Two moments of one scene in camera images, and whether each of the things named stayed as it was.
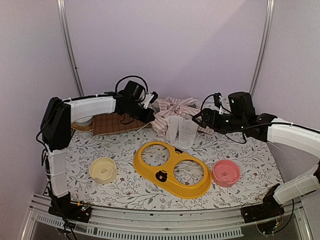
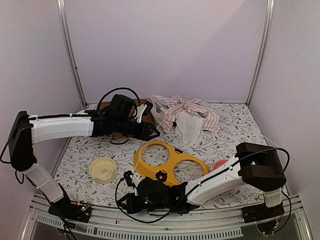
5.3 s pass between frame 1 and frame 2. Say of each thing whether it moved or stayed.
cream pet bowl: stayed
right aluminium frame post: stayed
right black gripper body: moved
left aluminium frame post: stayed
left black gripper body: moved
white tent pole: moved
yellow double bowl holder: stayed
